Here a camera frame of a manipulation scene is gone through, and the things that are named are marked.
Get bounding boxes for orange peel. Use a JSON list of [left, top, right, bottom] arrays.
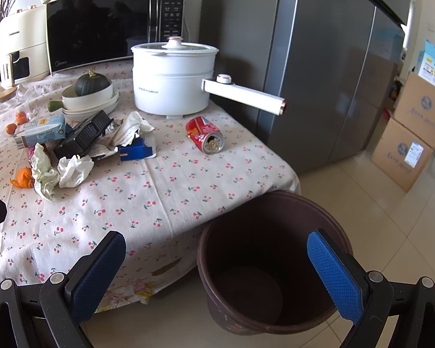
[[10, 167, 34, 189]]

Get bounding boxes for greenish tissue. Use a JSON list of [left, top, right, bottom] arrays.
[[30, 144, 59, 202]]

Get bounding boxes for white tissue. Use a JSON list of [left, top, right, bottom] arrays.
[[57, 155, 94, 189]]

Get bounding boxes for light blue milk carton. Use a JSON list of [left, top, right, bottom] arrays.
[[14, 114, 66, 149]]

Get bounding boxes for black plastic food tray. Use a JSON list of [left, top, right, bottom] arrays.
[[53, 111, 114, 160]]

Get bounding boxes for torn blue small box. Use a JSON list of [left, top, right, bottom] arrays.
[[118, 137, 156, 161]]

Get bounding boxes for white snack wrapper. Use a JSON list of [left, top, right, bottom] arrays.
[[110, 111, 155, 147]]

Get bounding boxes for crushed red soda can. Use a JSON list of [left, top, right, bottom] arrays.
[[185, 116, 224, 155]]

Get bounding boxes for brown plastic trash bin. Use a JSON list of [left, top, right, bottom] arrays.
[[197, 191, 353, 336]]

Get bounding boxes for cherry print tablecloth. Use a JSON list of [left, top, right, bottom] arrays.
[[0, 70, 300, 311]]

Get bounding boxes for wooden lid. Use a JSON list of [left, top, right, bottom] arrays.
[[0, 86, 17, 103]]

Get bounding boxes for stacked white plates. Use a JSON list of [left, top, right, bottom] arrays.
[[63, 92, 120, 122]]

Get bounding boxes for lower cardboard box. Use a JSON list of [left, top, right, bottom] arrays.
[[372, 118, 434, 192]]

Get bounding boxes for cardboard box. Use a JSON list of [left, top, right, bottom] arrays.
[[393, 72, 435, 149], [372, 118, 434, 192]]

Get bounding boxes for dark green squash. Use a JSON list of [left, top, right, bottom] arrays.
[[74, 69, 110, 97]]

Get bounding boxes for cream air fryer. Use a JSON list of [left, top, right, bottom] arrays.
[[0, 6, 50, 87]]

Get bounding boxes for upper cardboard box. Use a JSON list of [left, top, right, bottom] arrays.
[[393, 72, 435, 149]]

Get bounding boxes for black microwave oven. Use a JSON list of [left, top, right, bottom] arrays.
[[46, 0, 185, 73]]

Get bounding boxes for white electric cooking pot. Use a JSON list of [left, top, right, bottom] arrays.
[[131, 37, 286, 119]]

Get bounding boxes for light blue product box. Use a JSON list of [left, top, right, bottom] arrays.
[[413, 39, 435, 86]]

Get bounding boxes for dark grey refrigerator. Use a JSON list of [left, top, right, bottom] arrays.
[[199, 0, 410, 173]]

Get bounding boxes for cream handled bowl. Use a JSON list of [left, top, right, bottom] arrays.
[[48, 81, 114, 112]]

